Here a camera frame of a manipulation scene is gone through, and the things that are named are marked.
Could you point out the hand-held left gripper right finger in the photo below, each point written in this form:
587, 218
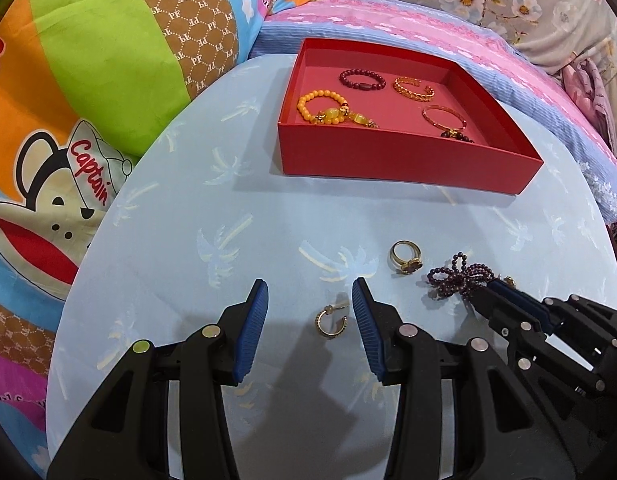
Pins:
368, 330

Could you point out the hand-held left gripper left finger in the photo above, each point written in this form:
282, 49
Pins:
248, 330

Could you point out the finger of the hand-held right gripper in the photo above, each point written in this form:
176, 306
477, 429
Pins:
508, 325
523, 305

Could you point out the gold hoop earring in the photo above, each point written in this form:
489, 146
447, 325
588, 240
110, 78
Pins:
322, 327

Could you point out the red cardboard box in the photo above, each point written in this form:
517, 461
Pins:
388, 160

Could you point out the rose gold bangle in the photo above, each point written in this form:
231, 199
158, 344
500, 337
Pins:
433, 121

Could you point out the pink and blue striped bedsheet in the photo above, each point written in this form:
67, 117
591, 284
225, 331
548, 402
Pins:
538, 90

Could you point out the purple cloth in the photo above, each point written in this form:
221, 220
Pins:
588, 90

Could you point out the floral grey quilt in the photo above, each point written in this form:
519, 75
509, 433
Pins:
513, 0

